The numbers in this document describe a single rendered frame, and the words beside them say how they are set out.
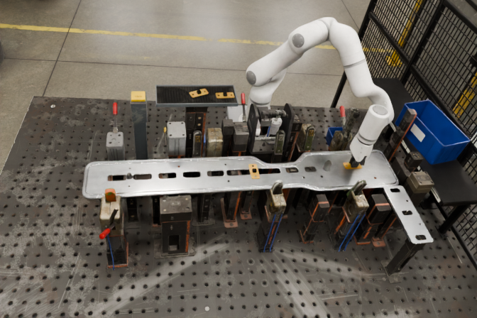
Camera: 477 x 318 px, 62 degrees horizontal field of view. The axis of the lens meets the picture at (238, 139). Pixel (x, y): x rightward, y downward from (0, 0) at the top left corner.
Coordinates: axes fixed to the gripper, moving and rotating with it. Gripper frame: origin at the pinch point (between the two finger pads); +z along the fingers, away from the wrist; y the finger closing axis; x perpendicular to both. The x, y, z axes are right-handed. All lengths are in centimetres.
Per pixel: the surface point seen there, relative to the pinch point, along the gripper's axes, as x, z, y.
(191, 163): -74, 3, -6
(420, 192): 26.2, 2.5, 17.0
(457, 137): 52, -9, -5
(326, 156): -10.4, 3.5, -7.2
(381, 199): 7.9, 5.4, 17.8
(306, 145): -18.4, 2.1, -13.6
